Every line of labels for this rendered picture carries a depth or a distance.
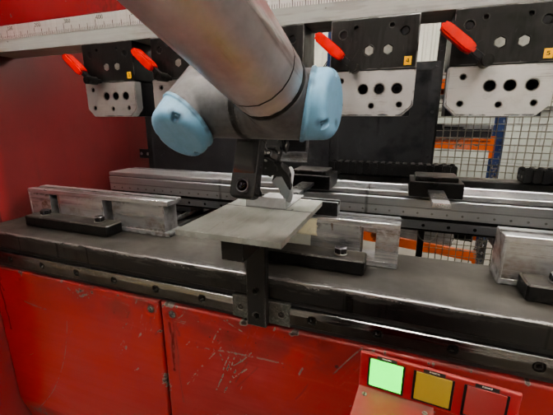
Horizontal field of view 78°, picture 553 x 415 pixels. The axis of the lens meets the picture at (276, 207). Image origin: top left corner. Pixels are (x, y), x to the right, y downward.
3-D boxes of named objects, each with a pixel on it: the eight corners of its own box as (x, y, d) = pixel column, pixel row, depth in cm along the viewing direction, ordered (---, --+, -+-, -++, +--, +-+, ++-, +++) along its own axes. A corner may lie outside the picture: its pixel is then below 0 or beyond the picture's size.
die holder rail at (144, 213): (33, 218, 104) (27, 188, 101) (51, 213, 109) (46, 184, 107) (169, 237, 87) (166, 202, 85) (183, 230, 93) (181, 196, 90)
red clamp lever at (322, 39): (318, 28, 58) (360, 65, 57) (322, 33, 62) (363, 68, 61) (310, 37, 59) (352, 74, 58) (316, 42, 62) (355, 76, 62)
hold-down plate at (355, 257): (225, 255, 76) (225, 243, 75) (236, 247, 81) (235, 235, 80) (363, 276, 66) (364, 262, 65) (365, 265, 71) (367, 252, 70)
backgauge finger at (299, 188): (267, 199, 81) (267, 178, 80) (298, 180, 105) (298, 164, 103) (316, 203, 77) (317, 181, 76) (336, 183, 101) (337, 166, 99)
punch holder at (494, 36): (443, 115, 58) (456, 8, 54) (439, 116, 66) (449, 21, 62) (548, 115, 53) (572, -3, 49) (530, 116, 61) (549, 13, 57)
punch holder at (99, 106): (89, 116, 85) (79, 44, 81) (115, 116, 93) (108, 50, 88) (137, 116, 80) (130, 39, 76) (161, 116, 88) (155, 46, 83)
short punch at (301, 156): (262, 160, 75) (262, 116, 73) (265, 160, 77) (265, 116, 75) (305, 162, 72) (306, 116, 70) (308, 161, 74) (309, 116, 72)
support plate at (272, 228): (175, 235, 55) (174, 229, 54) (245, 199, 78) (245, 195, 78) (281, 249, 49) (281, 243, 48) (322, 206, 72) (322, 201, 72)
